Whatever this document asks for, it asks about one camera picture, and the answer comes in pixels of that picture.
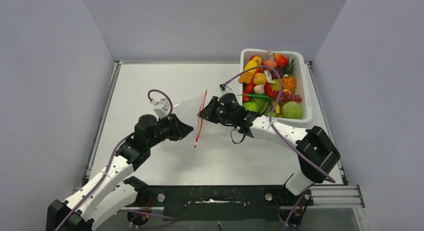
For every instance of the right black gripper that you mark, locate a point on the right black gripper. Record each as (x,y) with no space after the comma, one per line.
(209,112)

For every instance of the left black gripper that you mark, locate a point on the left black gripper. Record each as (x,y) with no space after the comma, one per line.
(178,129)

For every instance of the clear zip top bag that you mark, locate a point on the clear zip top bag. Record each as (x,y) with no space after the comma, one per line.
(187,111)

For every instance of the green toy vegetable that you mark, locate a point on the green toy vegetable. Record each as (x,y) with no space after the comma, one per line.
(250,106)

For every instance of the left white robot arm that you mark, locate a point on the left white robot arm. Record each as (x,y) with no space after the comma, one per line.
(115,187)

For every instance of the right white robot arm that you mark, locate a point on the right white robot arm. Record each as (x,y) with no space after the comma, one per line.
(317,155)

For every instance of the white plastic food bin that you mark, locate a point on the white plastic food bin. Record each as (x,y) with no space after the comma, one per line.
(274,82)

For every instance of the green toy chili pepper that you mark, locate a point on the green toy chili pepper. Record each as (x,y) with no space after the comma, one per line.
(257,96)

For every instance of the yellow toy lemon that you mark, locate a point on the yellow toy lemon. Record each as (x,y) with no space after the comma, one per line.
(260,79)

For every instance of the purple toy grapes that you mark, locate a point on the purple toy grapes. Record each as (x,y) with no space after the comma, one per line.
(286,96)

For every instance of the toy peach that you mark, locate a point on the toy peach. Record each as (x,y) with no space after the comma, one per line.
(270,64)

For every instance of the green toy cabbage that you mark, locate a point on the green toy cabbage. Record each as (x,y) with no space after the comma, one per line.
(292,110)

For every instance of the toy pineapple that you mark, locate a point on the toy pineapple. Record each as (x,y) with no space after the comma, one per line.
(289,81)

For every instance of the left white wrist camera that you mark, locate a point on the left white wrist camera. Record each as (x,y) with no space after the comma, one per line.
(161,107)

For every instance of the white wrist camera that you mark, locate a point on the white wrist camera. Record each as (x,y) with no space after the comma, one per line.
(161,107)
(225,89)

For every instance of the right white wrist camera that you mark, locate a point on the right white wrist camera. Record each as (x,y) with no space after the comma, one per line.
(225,89)

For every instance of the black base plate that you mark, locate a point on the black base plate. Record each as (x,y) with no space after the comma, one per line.
(234,212)

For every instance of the aluminium frame rail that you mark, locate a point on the aluminium frame rail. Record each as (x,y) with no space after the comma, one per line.
(334,193)

